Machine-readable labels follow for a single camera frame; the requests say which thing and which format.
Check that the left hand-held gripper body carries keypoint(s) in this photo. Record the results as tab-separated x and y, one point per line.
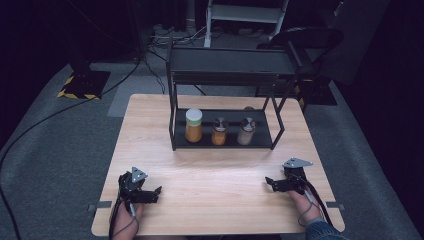
131	191

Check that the white step stool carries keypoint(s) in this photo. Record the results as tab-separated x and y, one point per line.
246	13

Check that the person's right hand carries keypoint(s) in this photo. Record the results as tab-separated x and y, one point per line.
305	206

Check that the white-lidded jar of yellow sauce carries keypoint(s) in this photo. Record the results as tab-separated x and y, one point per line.
193	128

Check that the black metal two-tier rack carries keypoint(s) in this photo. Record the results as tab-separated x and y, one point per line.
230	61

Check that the person's left hand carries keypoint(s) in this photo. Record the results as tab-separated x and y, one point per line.
125	220

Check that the small jar of orange powder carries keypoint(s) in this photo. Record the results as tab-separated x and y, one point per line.
219	135

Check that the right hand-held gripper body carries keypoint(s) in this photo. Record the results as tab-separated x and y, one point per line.
295	181

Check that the clear jar of beige powder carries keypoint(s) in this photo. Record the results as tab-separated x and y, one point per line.
246	135

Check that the black stand base hazard tape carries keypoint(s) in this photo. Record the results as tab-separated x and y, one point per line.
86	83
318	91

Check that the grey table bracket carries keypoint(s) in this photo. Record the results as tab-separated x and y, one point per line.
100	205
335	205

